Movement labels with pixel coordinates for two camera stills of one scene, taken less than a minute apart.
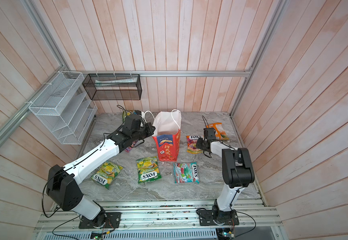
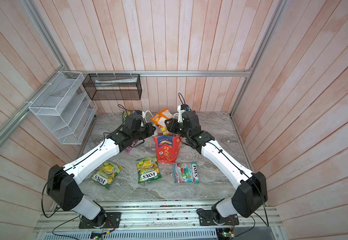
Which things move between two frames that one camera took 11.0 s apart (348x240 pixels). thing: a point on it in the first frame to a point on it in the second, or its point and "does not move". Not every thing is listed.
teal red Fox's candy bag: [186, 172] does not move
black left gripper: [148, 126] does not move
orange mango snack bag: [220, 133] to [160, 119]
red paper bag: [166, 133] does not move
